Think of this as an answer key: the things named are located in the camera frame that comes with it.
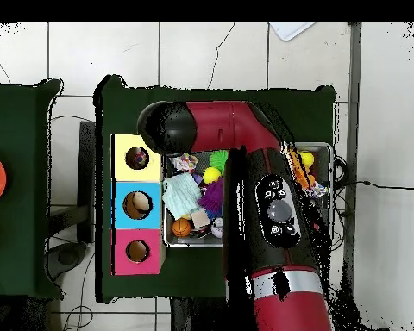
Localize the wooden box with three holes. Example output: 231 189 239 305
110 134 166 276

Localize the yellow plastic ball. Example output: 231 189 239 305
201 166 223 185

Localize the purple spiky rubber toy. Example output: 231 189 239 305
198 177 225 220

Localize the green spiky rubber ball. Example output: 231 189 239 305
209 149 229 175

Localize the mint green knitted cloth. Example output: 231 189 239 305
161 172 203 222

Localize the orange toy building brick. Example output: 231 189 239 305
285 146 317 190

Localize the dark green table cloth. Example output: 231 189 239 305
94 75 337 304
0 78 65 301

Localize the white tray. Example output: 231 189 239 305
268 22 317 42

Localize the grey metal bar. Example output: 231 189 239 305
341 22 362 297

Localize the silver wire mesh bin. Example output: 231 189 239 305
163 141 334 248

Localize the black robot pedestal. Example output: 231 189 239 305
170 297 229 331

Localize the thin black cable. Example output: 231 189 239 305
332 179 414 191

